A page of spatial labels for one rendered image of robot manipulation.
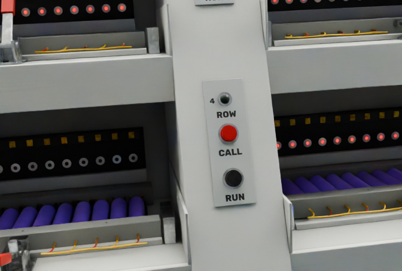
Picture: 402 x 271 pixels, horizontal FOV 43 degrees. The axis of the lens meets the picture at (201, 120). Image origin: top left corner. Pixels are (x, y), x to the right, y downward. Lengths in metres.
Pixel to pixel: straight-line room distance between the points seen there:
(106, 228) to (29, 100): 0.15
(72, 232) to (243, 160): 0.18
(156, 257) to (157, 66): 0.18
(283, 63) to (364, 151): 0.24
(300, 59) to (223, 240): 0.20
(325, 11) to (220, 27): 0.26
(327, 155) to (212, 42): 0.26
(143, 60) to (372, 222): 0.30
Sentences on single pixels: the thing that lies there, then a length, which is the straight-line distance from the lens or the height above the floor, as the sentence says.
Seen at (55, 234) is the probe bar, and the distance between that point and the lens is 0.54.
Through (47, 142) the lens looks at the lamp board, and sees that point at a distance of 0.65.
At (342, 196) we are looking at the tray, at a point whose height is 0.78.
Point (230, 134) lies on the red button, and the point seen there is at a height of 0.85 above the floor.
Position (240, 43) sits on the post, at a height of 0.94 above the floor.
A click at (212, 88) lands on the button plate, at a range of 0.50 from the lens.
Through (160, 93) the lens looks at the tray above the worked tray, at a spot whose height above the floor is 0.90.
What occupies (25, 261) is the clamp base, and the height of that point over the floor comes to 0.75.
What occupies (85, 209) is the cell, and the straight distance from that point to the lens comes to 0.60.
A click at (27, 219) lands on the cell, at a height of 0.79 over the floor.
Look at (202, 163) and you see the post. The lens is 0.49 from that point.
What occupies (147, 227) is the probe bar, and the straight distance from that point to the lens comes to 0.53.
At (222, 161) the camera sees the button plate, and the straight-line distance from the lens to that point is 0.49.
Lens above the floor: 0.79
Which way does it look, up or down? 9 degrees up
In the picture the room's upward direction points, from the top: 6 degrees counter-clockwise
